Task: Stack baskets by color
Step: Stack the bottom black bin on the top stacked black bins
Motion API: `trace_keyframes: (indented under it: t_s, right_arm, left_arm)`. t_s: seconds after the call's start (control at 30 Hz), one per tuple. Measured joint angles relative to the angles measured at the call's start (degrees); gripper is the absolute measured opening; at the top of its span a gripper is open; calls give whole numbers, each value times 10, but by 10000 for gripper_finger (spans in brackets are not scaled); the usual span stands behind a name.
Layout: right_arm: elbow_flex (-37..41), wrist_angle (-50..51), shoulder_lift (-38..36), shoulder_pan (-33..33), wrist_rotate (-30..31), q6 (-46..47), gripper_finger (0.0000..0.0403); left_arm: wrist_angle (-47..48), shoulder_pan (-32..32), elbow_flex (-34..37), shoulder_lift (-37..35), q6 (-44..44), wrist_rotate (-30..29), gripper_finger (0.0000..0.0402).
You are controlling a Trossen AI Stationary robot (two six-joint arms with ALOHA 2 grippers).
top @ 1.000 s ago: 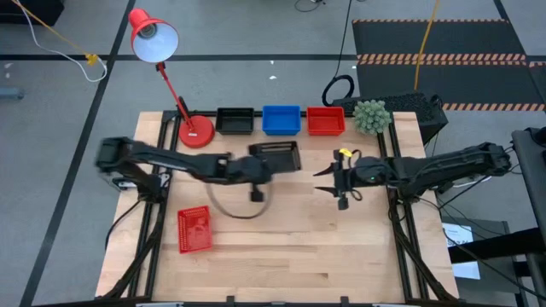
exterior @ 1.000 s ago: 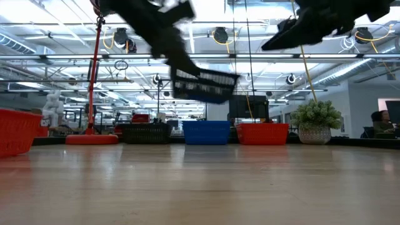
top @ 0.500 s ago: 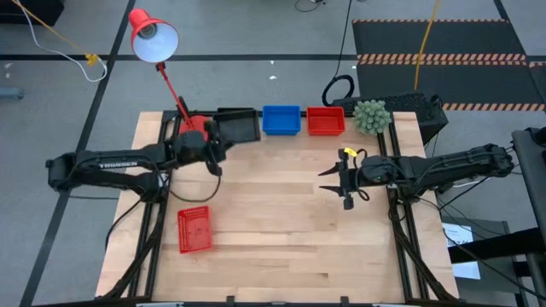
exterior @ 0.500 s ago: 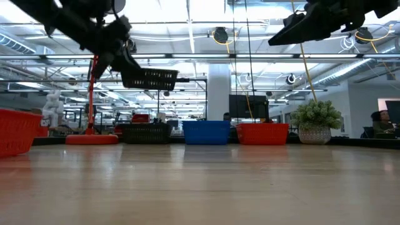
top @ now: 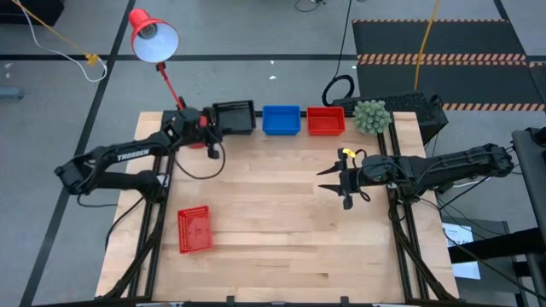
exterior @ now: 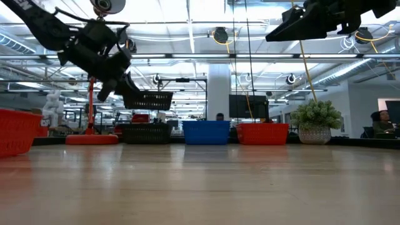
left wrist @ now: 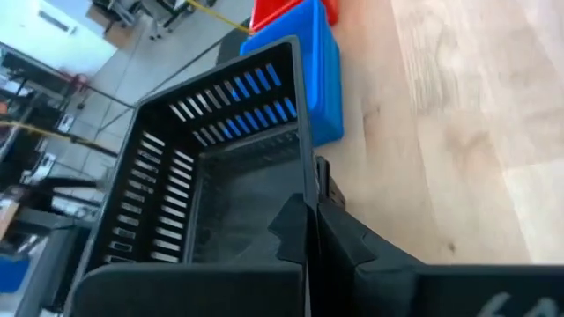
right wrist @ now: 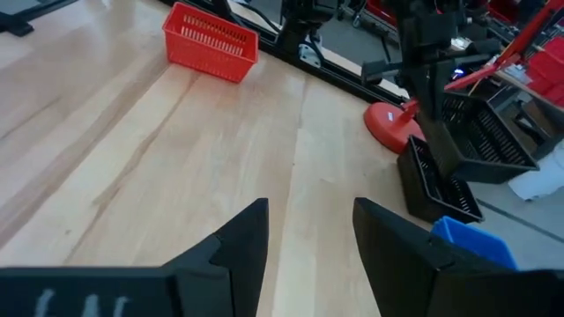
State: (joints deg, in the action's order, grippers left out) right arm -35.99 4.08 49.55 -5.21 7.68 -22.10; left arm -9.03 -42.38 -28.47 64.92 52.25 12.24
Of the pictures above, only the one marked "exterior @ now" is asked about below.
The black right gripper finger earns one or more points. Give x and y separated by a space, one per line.
303 18
300 32

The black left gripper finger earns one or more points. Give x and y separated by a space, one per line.
132 85
120 88

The black mesh plastic basket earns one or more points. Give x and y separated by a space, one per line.
147 124
150 100
147 135

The blue plastic basket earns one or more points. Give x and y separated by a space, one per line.
206 122
206 134

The red mesh plastic basket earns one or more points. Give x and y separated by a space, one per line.
17 131
262 124
262 135

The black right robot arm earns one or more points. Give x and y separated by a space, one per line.
384 6

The red toolbox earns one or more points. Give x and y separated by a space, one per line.
140 118

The white robot figure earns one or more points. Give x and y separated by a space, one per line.
53 106

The red desk lamp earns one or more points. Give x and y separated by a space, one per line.
92 139

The long ceiling light strip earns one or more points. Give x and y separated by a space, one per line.
200 56

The potted green plant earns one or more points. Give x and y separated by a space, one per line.
315 115

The red crate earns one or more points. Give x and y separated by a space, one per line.
42 131

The white square pillar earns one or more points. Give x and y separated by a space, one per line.
218 90

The person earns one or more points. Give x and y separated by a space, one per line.
220 117
382 125

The black monitor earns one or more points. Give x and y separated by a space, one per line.
240 106

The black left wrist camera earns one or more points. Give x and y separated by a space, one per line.
97 34

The black stand frame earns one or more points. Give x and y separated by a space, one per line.
182 80

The dark wall monitor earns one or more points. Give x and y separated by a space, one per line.
394 111

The black aluminium table frame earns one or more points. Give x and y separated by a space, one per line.
359 142

